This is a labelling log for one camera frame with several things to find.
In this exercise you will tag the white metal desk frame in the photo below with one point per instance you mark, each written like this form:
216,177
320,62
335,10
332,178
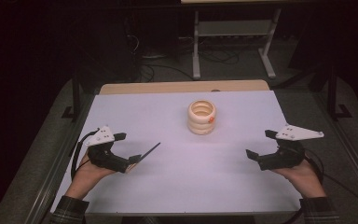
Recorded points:
195,46

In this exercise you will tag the person's right hand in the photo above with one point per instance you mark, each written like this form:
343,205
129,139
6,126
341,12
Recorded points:
301,175

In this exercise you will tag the wooden table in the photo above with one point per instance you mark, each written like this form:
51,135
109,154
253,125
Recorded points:
167,87

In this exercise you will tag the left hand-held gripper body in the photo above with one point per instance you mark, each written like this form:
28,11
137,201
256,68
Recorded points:
104,155

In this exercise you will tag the aluminium frame rail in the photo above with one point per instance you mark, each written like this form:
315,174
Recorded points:
351,152
54,174

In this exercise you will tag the cream ringed pen holder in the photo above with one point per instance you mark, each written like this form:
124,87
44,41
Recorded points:
201,119

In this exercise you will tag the white table cover sheet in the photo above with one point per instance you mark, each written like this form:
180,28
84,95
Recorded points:
180,180

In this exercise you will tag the black metal stand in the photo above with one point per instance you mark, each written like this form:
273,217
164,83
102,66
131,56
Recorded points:
332,93
75,99

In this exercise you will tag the person's left hand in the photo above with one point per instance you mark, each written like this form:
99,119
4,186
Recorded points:
88,175

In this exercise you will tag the dark pencil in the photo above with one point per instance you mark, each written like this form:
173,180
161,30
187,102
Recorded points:
149,152

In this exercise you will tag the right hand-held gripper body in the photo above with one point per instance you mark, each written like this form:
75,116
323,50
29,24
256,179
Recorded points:
281,155

